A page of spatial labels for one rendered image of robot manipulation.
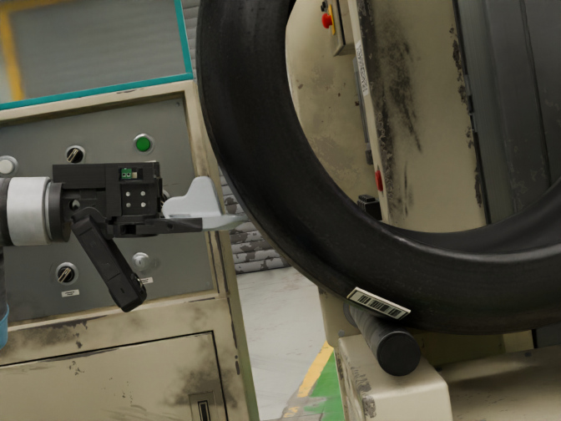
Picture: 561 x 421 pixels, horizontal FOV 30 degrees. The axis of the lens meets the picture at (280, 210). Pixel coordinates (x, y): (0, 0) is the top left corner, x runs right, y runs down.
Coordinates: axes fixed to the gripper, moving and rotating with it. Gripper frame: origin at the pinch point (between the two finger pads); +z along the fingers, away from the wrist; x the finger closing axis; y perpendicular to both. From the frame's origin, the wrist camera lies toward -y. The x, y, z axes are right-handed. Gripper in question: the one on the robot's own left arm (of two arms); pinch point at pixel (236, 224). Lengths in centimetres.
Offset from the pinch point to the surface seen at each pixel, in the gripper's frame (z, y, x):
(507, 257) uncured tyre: 27.2, -3.3, -12.5
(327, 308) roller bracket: 11.4, -13.1, 23.4
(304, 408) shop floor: 20, -103, 340
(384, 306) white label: 15.0, -8.0, -10.8
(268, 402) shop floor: 4, -105, 364
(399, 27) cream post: 22.1, 24.3, 25.8
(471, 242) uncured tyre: 29.4, -4.2, 16.4
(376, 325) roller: 15.0, -11.2, -3.1
